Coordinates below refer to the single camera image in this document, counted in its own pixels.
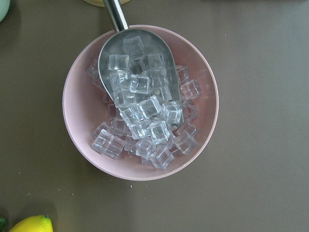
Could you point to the metal ice scoop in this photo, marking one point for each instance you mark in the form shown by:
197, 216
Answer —
154, 48

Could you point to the yellow lemon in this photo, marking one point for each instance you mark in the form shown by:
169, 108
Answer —
40, 223

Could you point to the pale green bowl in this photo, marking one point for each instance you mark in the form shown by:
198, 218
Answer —
4, 7

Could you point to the clear ice cubes pile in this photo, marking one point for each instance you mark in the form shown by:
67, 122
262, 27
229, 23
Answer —
157, 140

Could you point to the pink bowl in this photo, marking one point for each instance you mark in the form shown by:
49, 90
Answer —
83, 109

